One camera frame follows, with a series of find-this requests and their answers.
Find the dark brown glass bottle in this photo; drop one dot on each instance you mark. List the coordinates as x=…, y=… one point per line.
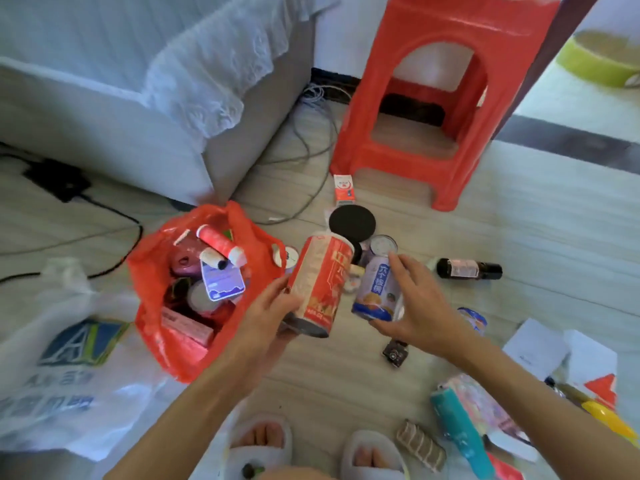
x=467, y=269

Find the white lace cover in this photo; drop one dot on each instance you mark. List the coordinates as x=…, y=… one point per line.
x=215, y=79

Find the small white topped can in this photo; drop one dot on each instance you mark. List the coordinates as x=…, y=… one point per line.
x=287, y=255

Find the white left slipper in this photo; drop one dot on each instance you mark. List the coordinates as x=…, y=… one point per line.
x=257, y=429

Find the black power adapter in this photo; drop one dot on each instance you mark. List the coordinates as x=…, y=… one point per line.
x=57, y=177

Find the red and white tube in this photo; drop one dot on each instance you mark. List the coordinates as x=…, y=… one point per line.
x=220, y=242

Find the person's right hand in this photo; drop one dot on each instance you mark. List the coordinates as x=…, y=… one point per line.
x=430, y=314

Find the white paper sheet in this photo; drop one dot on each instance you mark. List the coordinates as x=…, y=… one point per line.
x=535, y=347

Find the blue white square packet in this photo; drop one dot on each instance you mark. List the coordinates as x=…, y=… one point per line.
x=222, y=282

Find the blue and white can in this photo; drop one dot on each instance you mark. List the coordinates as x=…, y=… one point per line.
x=375, y=289

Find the pink flat box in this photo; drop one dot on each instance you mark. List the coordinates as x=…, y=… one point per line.
x=187, y=325

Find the silver topped can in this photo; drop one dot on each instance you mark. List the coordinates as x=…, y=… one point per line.
x=383, y=243

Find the person's right thumb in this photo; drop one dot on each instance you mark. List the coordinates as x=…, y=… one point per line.
x=387, y=327

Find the white sofa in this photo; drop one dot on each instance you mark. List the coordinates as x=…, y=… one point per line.
x=100, y=119

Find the purple plastic case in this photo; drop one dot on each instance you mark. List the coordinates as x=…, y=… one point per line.
x=186, y=257

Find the red plastic stool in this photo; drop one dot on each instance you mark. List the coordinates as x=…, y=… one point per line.
x=445, y=114

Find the blue white round packet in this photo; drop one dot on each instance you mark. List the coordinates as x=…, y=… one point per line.
x=475, y=318

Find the pink floral pouch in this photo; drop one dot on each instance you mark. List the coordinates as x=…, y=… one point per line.
x=482, y=404

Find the black round lid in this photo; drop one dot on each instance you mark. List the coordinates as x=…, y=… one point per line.
x=352, y=222

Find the green round basin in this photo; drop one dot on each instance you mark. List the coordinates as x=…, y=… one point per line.
x=595, y=62

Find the red plastic bag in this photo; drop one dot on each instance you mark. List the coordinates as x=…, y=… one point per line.
x=150, y=274

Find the person's left hand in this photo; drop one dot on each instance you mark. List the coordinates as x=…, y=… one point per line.
x=260, y=324

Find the white right slipper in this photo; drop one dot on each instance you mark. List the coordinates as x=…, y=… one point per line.
x=372, y=444

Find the person's left thumb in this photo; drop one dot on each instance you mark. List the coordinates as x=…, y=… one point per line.
x=275, y=294

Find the white box red triangle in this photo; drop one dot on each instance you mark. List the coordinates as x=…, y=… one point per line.
x=595, y=364

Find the small black box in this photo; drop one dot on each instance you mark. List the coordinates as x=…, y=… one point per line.
x=395, y=353

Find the white plastic bag blue print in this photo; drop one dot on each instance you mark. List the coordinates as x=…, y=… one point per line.
x=60, y=364

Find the small red white carton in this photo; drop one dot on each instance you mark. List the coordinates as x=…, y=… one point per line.
x=344, y=189

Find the person's right forearm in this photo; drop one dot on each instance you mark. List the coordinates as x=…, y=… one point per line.
x=540, y=414

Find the yellow bottle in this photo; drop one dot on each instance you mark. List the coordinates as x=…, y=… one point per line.
x=607, y=414

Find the white tube black cap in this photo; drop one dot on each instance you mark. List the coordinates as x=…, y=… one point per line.
x=212, y=258

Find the white round jar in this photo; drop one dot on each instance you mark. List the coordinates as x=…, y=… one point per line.
x=200, y=297

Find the white slipper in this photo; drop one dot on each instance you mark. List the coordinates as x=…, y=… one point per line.
x=257, y=429
x=372, y=444

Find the person's left forearm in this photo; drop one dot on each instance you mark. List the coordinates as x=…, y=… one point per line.
x=200, y=409

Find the teal bottle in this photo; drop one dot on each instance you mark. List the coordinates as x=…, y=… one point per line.
x=460, y=429

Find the brown striped snack pack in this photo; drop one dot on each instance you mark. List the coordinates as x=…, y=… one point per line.
x=420, y=444

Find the red drink can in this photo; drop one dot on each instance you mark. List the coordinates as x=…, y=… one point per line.
x=320, y=279

